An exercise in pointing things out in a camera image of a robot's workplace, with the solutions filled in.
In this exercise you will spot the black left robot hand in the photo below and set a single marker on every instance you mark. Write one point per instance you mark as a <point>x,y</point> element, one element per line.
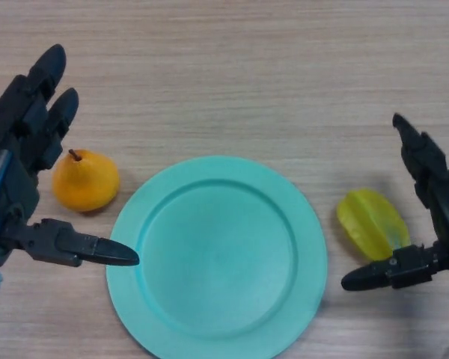
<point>11,183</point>

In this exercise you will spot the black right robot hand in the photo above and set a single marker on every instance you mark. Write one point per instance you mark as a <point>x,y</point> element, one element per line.
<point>439,209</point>

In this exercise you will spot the yellow starfruit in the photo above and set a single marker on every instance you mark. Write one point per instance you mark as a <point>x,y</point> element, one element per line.
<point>374,220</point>

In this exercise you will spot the green round plate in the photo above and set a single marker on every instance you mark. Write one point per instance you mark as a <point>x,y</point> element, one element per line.
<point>217,261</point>

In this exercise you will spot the orange pear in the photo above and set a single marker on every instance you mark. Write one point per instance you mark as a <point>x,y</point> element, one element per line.
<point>86,183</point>

